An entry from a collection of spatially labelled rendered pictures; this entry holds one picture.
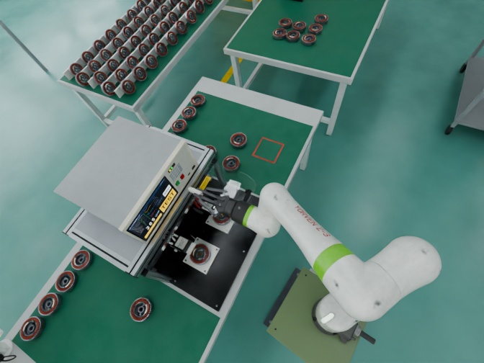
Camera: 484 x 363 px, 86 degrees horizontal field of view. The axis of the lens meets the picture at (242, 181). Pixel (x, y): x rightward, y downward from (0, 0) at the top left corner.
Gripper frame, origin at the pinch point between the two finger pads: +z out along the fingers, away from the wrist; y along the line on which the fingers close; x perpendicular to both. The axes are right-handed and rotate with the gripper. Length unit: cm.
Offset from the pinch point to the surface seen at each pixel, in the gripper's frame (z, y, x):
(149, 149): 22.0, 4.9, 13.9
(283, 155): -18, 58, -43
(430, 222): -134, 88, -119
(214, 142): 29, 49, -43
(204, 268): -8.4, -25.7, -39.7
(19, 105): 343, 39, -116
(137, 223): 9.7, -23.5, 8.4
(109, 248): 24.3, -38.0, -6.1
